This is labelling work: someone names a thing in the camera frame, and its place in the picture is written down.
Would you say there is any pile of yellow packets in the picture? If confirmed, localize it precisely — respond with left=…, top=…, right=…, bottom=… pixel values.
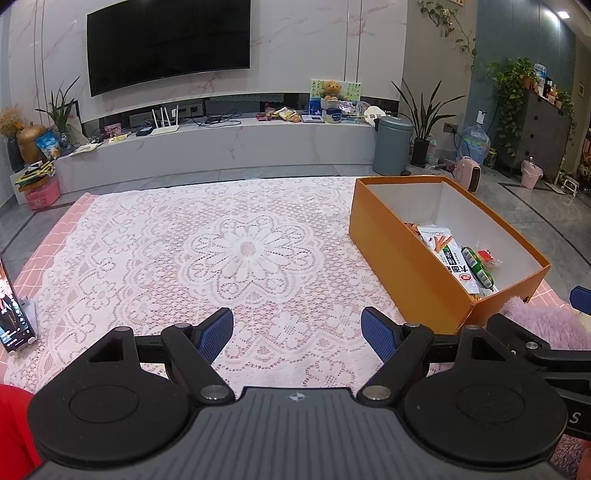
left=265, top=106, right=301, bottom=123

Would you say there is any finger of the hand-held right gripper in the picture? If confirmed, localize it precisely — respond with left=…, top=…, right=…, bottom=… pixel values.
left=570, top=286, right=591, bottom=315
left=487, top=314, right=591, bottom=377

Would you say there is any grey phone stand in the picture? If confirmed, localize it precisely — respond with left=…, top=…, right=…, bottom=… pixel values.
left=21, top=298, right=38, bottom=344

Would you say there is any slender potted plant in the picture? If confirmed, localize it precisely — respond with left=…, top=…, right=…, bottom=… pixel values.
left=36, top=76, right=81, bottom=148

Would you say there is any trailing green plant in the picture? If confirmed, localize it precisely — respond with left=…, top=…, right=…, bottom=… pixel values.
left=482, top=58, right=539, bottom=158

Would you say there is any grey trash can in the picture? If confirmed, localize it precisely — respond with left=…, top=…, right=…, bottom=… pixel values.
left=372, top=115, right=415, bottom=176

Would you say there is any white TV cabinet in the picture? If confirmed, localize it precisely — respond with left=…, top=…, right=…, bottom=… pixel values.
left=53, top=113, right=377, bottom=195

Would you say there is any white step stool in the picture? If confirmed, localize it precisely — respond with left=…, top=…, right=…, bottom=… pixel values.
left=558, top=173, right=583, bottom=197

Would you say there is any red clothing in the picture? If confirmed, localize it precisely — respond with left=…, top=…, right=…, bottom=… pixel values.
left=0, top=383, right=44, bottom=480

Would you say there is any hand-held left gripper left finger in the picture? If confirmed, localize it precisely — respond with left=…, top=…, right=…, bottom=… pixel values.
left=88, top=307, right=235, bottom=403

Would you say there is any pink waste bin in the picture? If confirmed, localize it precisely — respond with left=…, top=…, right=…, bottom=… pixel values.
left=522, top=159, right=543, bottom=188

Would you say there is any long-leaf potted plant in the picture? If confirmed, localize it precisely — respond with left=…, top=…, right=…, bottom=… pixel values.
left=392, top=79, right=466, bottom=168

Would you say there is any purple fluffy cushion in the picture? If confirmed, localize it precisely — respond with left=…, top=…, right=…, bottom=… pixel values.
left=501, top=295, right=591, bottom=480

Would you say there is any white router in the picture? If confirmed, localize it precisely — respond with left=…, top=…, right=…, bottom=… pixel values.
left=150, top=105, right=181, bottom=136

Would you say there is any black television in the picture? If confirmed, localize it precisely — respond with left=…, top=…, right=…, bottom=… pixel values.
left=87, top=0, right=252, bottom=97

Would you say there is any pink storage box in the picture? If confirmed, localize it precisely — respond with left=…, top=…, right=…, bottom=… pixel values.
left=24, top=178, right=62, bottom=210

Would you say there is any blue water jug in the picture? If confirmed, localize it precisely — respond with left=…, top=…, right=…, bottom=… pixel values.
left=459, top=126, right=491, bottom=164

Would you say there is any smartphone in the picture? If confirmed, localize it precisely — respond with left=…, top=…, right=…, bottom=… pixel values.
left=0, top=256, right=38, bottom=356

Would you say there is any blue snack bag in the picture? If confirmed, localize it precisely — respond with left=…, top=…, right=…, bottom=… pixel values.
left=36, top=131, right=63, bottom=160

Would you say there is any hanging vine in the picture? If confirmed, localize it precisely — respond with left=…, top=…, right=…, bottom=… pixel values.
left=418, top=0, right=476, bottom=70

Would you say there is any dried grass bunch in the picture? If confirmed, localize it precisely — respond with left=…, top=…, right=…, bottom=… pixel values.
left=0, top=105, right=24, bottom=139

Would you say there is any white lace tablecloth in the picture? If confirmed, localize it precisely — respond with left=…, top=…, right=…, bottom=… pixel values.
left=9, top=175, right=467, bottom=402

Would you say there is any clear greenish snack packet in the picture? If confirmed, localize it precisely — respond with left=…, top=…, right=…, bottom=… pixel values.
left=438, top=244, right=483, bottom=296

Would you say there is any grey dresser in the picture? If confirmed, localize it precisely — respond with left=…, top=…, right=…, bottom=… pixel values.
left=496, top=88, right=573, bottom=181

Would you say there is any orange cardboard box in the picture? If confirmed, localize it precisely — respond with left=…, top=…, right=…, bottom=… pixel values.
left=348, top=175, right=552, bottom=335

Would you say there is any stack of booklets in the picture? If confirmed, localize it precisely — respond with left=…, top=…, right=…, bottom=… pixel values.
left=14, top=161, right=56, bottom=190

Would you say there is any green sausage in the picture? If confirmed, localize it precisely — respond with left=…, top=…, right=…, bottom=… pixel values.
left=462, top=247, right=499, bottom=291

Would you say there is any gold vase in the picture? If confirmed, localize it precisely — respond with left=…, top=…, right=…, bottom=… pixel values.
left=17, top=124, right=49, bottom=164

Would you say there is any pink space heater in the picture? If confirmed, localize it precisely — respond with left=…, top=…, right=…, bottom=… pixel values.
left=455, top=156, right=483, bottom=192

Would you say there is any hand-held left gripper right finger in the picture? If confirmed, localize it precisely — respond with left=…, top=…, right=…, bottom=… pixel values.
left=356, top=307, right=509, bottom=404

